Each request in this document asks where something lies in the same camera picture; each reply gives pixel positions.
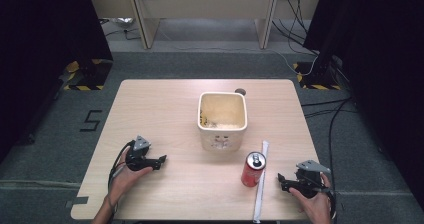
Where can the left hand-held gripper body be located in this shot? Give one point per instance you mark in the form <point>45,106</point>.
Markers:
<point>138,159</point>

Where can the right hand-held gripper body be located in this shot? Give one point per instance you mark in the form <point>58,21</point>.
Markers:
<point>308,180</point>

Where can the person's left hand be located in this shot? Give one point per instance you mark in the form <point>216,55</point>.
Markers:
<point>125,180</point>

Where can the person's right hand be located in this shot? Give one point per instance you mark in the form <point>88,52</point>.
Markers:
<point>315,209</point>

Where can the white paper-wrapped straw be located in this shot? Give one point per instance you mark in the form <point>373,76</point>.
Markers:
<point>260,197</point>

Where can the red drink can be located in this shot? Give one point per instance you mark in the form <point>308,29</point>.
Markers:
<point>253,172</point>

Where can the grey tape strip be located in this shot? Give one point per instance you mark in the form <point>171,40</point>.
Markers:
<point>77,201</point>

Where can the cream square plastic bin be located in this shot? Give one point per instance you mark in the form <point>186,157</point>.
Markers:
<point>222,115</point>

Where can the stand base with striped tape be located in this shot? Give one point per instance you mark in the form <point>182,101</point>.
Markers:
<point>88,79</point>
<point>316,80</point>

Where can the dark round table grommet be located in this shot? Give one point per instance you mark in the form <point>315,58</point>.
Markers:
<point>240,91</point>

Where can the black curtain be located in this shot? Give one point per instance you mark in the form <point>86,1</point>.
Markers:
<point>383,67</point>
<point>40,50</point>

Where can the beige desk frame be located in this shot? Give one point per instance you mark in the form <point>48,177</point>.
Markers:
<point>146,24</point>

